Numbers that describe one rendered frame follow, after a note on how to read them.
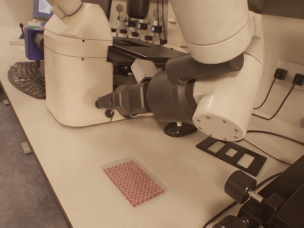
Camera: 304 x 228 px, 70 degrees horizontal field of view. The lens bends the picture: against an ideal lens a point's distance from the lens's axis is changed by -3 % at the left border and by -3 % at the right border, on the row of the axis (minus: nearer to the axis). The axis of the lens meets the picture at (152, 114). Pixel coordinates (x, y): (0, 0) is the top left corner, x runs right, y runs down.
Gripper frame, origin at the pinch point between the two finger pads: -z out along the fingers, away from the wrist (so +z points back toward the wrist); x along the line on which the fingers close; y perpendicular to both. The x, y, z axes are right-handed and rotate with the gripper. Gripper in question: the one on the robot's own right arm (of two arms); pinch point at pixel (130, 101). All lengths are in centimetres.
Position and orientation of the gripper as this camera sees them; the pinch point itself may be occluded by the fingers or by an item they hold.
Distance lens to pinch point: 46.8
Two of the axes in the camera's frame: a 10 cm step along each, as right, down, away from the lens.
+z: 6.5, -0.3, -7.6
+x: -7.5, 0.7, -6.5
